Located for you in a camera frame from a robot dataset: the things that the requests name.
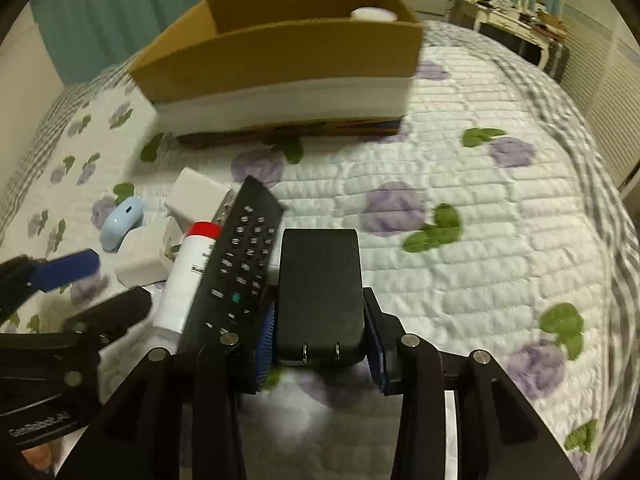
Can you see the brown cardboard box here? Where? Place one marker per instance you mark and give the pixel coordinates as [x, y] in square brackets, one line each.
[231, 71]

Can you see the black power adapter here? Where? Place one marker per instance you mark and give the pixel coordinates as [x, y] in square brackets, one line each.
[320, 320]

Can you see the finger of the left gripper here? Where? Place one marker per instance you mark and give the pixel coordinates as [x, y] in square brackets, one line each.
[51, 274]
[112, 318]

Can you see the white dressing table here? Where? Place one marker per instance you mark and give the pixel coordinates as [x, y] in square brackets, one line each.
[554, 54]

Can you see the white charger block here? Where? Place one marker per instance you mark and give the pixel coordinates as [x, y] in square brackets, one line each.
[143, 257]

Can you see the white cylindrical bottle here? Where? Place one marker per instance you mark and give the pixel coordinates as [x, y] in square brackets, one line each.
[373, 14]

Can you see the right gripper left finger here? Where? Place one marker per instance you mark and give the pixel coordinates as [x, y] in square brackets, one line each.
[137, 433]

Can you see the white bottle red cap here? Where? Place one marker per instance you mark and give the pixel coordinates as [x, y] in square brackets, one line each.
[169, 319]

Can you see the white plug adapter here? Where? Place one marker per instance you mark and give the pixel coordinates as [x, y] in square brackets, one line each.
[197, 198]

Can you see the black remote control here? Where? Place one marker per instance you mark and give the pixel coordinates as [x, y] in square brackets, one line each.
[228, 296]

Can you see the white floral quilt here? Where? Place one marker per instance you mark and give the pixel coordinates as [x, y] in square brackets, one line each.
[400, 239]

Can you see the light blue earbuds case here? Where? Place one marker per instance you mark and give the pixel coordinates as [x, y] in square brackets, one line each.
[125, 217]

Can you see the white louvered wardrobe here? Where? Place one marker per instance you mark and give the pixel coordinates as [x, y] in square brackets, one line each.
[602, 78]

